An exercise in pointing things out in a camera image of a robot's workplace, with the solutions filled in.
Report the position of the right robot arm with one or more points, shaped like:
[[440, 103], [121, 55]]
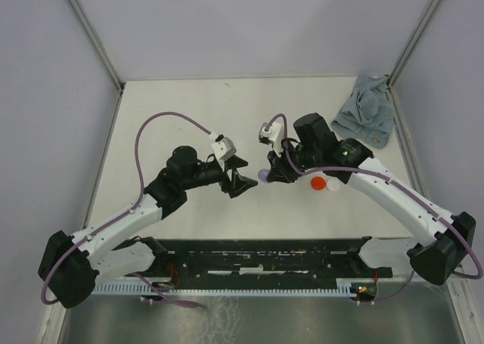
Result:
[[441, 242]]

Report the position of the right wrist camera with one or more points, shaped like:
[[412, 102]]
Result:
[[272, 136]]

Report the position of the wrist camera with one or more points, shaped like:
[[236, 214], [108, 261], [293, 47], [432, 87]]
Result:
[[272, 136], [223, 145]]

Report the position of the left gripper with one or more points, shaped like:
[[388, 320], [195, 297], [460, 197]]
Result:
[[239, 184]]

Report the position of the left aluminium frame post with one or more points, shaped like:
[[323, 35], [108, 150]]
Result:
[[95, 41]]

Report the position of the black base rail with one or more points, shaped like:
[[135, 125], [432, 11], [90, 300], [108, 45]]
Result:
[[262, 264]]

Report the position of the right aluminium frame post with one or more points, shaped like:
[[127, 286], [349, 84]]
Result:
[[425, 19]]

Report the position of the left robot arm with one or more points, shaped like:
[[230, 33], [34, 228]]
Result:
[[73, 265]]

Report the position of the blue denim cloth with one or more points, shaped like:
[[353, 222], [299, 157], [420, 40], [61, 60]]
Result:
[[367, 114]]

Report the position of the aluminium frame post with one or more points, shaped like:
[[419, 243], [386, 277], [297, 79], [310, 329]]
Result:
[[425, 19], [95, 41]]

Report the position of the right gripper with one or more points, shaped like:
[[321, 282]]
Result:
[[279, 170]]

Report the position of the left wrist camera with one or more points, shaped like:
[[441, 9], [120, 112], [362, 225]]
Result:
[[223, 145]]

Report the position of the white cable duct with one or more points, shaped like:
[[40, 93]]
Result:
[[139, 288]]

